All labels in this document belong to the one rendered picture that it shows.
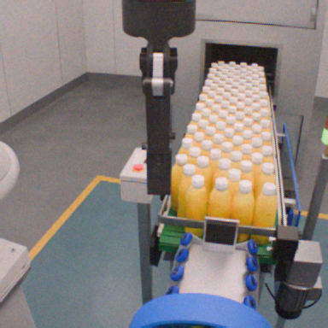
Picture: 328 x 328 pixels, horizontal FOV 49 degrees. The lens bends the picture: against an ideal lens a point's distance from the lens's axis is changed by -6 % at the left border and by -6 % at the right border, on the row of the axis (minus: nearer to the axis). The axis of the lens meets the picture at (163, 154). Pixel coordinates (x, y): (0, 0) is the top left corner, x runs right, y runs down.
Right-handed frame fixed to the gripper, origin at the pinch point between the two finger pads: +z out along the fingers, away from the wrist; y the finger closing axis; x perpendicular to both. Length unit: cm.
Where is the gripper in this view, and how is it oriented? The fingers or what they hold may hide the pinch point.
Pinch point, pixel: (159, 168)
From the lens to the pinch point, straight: 46.2
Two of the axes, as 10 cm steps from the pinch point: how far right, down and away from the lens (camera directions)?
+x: 10.0, 0.1, -0.1
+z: 0.0, 8.7, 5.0
